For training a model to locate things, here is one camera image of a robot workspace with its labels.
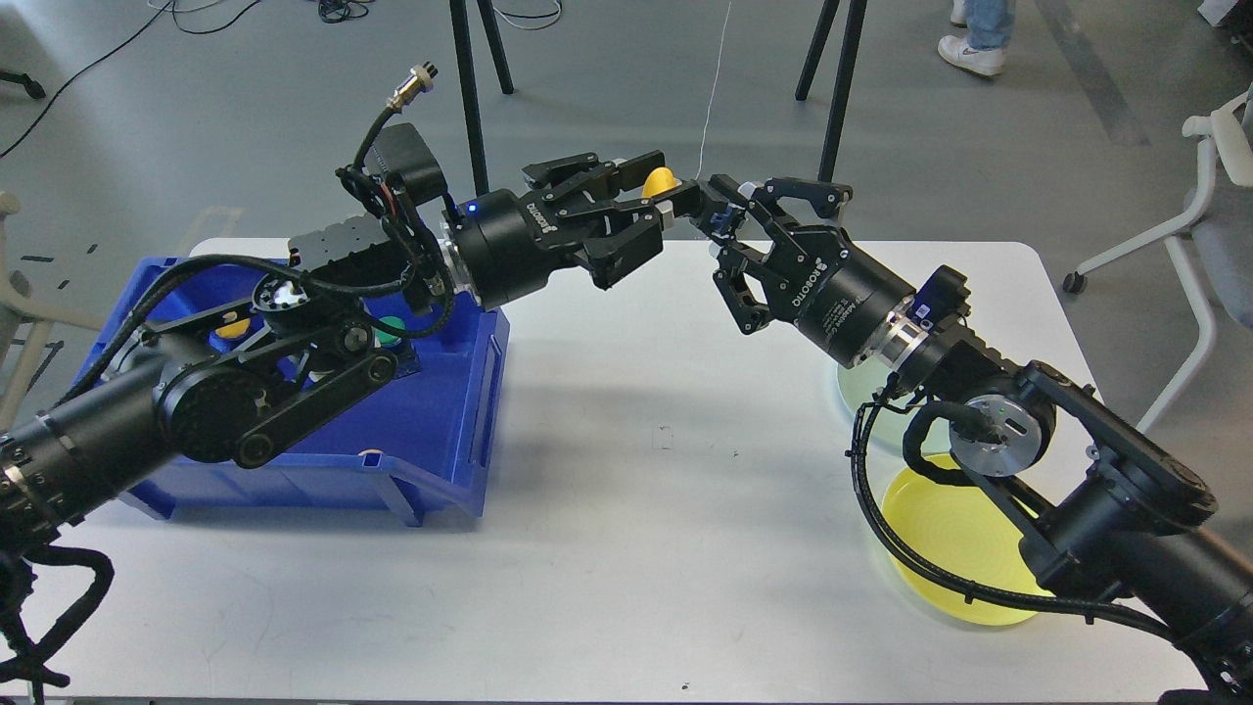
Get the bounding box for yellow plate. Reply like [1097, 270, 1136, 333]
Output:
[881, 467, 1053, 629]

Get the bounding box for black tripod legs left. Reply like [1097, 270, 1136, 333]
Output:
[449, 1, 515, 197]

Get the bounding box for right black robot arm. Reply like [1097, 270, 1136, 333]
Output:
[689, 174, 1252, 704]

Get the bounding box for blue plastic bin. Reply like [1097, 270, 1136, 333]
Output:
[122, 293, 509, 526]

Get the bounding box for green push button right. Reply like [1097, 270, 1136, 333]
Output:
[375, 327, 422, 379]

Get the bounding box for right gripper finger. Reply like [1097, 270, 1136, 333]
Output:
[700, 212, 798, 336]
[707, 174, 853, 255]

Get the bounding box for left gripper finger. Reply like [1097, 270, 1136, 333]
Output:
[573, 187, 700, 291]
[521, 149, 667, 212]

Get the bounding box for black tripod legs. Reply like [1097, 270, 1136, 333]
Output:
[449, 1, 515, 197]
[794, 0, 868, 187]

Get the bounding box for yellow push button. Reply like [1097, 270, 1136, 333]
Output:
[213, 317, 252, 344]
[640, 167, 683, 229]

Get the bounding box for white cable with plug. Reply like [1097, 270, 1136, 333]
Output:
[695, 0, 736, 182]

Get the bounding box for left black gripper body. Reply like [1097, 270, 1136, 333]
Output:
[444, 189, 606, 309]

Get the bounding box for black tripod legs right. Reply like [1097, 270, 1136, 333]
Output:
[794, 0, 868, 187]

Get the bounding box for light green plate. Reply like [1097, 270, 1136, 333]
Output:
[834, 358, 951, 455]

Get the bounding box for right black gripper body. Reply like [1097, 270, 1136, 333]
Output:
[773, 225, 913, 367]

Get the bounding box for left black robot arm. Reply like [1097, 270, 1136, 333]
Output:
[1, 63, 700, 699]

